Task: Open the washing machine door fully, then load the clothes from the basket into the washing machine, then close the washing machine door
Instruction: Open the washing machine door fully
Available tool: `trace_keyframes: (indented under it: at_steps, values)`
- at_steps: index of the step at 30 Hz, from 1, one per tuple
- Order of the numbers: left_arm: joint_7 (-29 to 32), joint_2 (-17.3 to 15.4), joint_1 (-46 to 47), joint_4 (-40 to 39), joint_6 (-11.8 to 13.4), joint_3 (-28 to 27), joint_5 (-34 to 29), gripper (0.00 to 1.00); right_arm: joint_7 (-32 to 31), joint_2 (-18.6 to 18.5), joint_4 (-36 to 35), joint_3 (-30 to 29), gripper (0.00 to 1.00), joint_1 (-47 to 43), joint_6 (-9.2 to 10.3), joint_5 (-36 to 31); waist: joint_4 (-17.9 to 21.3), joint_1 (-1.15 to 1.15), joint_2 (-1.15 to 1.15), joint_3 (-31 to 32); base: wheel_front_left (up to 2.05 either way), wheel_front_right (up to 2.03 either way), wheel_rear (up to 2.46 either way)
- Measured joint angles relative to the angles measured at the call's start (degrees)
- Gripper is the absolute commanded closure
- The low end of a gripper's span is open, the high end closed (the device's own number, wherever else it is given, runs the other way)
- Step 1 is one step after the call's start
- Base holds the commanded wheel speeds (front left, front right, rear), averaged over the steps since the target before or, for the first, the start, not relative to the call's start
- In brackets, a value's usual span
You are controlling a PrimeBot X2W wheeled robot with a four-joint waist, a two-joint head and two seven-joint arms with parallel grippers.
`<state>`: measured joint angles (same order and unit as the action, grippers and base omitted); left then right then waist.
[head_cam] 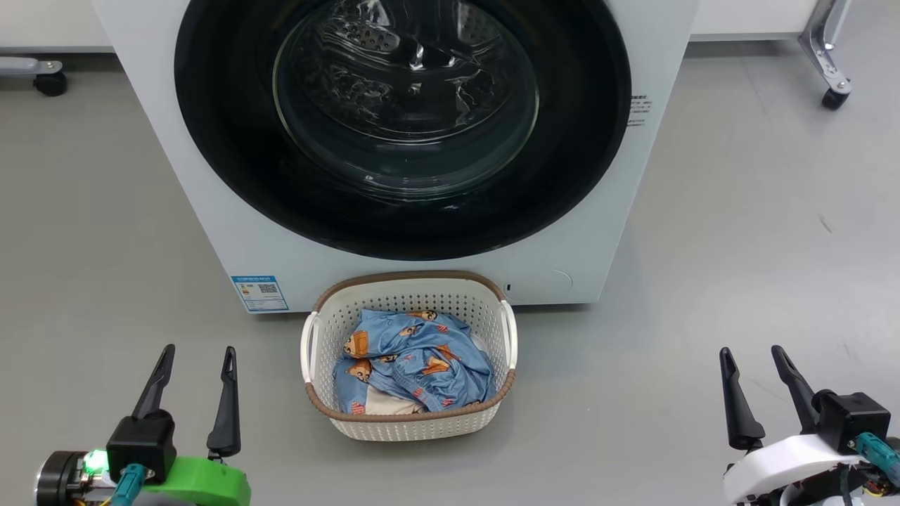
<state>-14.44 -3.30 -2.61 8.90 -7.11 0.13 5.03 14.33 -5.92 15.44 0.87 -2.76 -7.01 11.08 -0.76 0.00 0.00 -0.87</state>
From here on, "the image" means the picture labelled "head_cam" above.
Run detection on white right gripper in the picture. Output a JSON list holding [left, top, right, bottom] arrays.
[[719, 344, 866, 506]]

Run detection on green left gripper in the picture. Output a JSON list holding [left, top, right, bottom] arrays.
[[131, 344, 252, 506]]

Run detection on cream garment with orange trim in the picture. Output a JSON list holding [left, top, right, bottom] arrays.
[[366, 389, 424, 416]]

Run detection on blue bear-print garment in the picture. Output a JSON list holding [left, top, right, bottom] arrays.
[[333, 309, 496, 416]]

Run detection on black round glass washer door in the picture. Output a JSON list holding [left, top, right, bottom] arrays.
[[174, 0, 633, 261]]

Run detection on white perforated basket brown rim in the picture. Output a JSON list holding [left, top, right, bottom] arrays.
[[300, 270, 520, 443]]

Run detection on white front-load washing machine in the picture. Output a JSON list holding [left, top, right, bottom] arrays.
[[91, 0, 701, 314]]

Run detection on blue energy label sticker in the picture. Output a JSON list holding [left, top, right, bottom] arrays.
[[231, 275, 290, 313]]

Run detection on grey bar with black caster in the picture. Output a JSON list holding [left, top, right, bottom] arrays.
[[0, 57, 69, 98]]

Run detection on metal leg with black caster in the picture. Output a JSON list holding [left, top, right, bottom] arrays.
[[797, 0, 854, 112]]

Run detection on white mobile partition board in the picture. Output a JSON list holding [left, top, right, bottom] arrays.
[[689, 0, 821, 41]]

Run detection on left arm cable teal plug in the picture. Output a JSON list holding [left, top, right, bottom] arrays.
[[111, 463, 147, 506]]

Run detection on arm cable teal plug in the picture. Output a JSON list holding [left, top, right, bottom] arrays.
[[855, 432, 900, 488], [111, 463, 147, 506]]

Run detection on right arm cable teal plug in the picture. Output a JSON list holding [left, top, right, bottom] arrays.
[[855, 432, 900, 488]]

